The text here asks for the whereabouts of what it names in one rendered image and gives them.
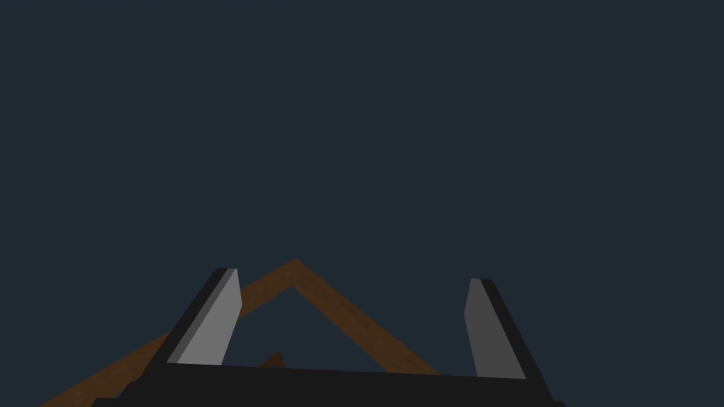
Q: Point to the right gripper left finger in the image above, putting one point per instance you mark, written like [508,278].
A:
[212,328]

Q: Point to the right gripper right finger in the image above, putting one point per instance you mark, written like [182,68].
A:
[492,339]

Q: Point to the brown wooden angled frame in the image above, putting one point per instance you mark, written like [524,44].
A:
[339,317]

